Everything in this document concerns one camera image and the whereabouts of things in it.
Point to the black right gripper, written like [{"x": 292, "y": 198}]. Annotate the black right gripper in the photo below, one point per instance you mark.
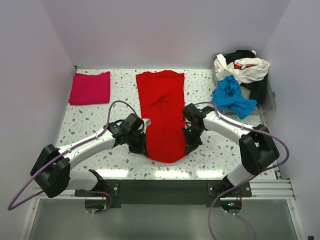
[{"x": 190, "y": 139}]

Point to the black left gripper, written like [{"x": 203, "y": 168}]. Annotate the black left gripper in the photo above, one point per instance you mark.
[{"x": 139, "y": 145}]

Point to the red t-shirt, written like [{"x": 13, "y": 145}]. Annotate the red t-shirt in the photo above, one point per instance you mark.
[{"x": 162, "y": 100}]

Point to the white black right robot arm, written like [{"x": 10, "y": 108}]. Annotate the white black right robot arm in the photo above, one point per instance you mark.
[{"x": 257, "y": 148}]

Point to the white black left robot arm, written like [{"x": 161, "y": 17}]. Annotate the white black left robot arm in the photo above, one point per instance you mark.
[{"x": 54, "y": 170}]

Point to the blue t-shirt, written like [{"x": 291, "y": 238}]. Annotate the blue t-shirt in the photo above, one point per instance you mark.
[{"x": 228, "y": 96}]

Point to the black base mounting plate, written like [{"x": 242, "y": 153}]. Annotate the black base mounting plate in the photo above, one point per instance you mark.
[{"x": 160, "y": 193}]

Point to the folded pink t-shirt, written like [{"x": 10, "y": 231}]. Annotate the folded pink t-shirt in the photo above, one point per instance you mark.
[{"x": 90, "y": 89}]

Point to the white t-shirt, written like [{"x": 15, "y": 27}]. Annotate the white t-shirt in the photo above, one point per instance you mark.
[{"x": 244, "y": 70}]

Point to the black t-shirt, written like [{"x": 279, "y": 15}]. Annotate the black t-shirt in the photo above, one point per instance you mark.
[{"x": 258, "y": 89}]

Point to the clear plastic bin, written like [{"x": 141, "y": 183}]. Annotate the clear plastic bin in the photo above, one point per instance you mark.
[{"x": 269, "y": 103}]

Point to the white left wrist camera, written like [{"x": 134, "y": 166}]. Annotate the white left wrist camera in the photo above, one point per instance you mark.
[{"x": 147, "y": 121}]

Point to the aluminium rail frame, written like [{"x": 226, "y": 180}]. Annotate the aluminium rail frame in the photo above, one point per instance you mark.
[{"x": 268, "y": 185}]

